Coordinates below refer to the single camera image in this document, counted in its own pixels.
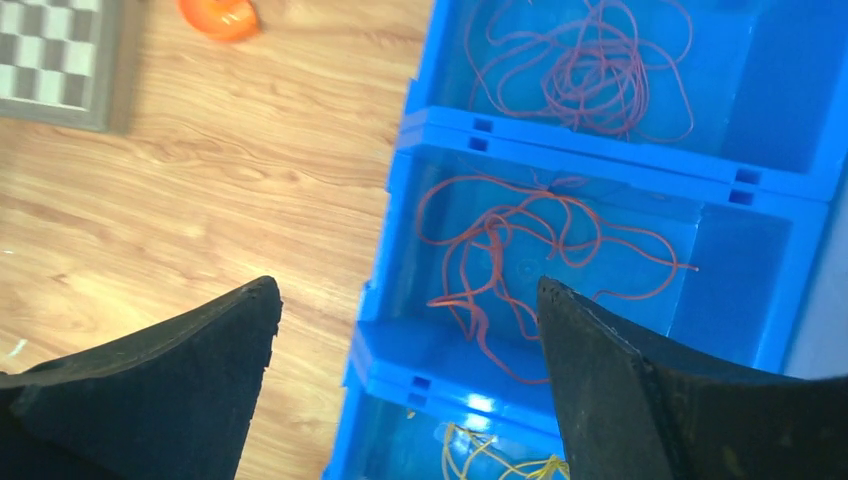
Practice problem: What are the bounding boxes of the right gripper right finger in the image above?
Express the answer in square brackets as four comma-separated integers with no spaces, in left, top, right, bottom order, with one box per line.
[537,277,847,479]

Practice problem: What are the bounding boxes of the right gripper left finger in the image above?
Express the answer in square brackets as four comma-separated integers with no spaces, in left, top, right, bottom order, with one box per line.
[1,276,283,479]

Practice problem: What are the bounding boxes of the purple thin cable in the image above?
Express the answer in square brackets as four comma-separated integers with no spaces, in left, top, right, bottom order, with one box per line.
[462,0,697,144]

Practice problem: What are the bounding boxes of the white paper scrap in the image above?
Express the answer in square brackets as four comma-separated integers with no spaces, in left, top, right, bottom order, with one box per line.
[6,339,28,358]

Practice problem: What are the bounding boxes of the blue three-compartment bin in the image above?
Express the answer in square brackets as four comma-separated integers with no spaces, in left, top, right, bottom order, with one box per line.
[323,1,847,479]

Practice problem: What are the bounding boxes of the wooden chessboard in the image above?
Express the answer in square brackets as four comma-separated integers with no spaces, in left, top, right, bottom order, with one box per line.
[1,1,143,132]

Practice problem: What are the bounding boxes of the orange curved plastic piece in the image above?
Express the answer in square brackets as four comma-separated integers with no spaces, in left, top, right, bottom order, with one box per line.
[176,0,261,42]

